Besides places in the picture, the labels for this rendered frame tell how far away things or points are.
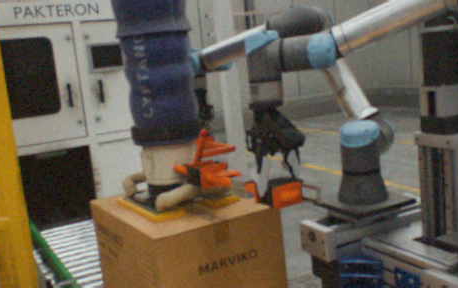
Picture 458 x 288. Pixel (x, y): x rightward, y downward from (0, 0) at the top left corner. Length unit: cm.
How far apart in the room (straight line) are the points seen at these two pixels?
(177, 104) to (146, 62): 15
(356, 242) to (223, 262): 40
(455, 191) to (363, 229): 30
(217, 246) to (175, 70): 53
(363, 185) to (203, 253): 51
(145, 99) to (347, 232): 71
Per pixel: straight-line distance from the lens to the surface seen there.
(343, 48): 130
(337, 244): 163
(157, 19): 165
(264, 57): 120
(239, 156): 478
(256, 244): 162
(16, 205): 212
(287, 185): 122
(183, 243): 150
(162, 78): 164
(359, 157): 166
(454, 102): 154
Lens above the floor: 151
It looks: 9 degrees down
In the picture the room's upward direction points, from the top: 6 degrees counter-clockwise
